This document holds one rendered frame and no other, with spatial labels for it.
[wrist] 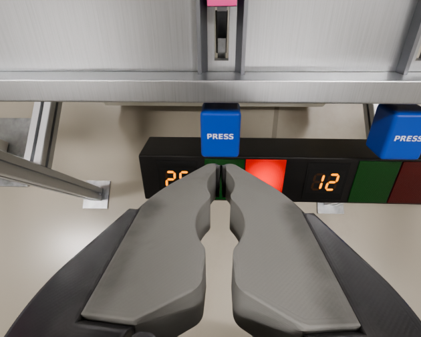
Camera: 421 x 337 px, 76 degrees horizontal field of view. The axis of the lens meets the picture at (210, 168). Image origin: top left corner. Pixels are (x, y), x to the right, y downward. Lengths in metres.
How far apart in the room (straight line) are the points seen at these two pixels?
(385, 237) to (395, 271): 0.10
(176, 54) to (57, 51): 0.07
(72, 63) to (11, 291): 0.95
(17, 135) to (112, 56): 0.98
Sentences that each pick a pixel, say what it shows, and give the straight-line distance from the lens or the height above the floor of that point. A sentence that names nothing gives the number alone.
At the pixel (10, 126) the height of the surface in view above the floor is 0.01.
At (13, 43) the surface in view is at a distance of 0.20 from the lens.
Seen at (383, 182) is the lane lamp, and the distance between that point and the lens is 0.24.
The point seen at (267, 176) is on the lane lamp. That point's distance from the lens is 0.20.
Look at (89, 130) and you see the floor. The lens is 1.03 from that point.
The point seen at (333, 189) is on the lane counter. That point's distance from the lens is 0.22.
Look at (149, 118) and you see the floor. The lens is 0.97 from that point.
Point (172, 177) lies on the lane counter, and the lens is 0.21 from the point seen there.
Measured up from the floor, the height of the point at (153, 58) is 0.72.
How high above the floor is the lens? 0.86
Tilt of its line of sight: 77 degrees down
